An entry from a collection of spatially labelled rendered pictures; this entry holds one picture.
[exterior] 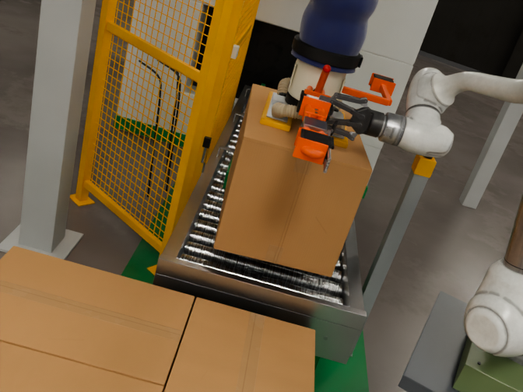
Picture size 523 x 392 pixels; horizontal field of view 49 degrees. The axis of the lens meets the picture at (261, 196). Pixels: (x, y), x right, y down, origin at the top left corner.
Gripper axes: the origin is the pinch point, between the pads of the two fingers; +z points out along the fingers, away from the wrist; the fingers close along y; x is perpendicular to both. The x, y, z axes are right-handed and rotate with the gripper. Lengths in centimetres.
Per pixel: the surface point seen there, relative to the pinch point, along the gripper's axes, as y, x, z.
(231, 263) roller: 68, 12, 11
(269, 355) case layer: 66, -33, -7
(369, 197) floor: 120, 234, -77
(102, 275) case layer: 66, -18, 49
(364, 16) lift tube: -25.9, 19.1, -7.5
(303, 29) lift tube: -17.2, 20.6, 9.2
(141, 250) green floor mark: 120, 83, 56
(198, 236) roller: 66, 21, 26
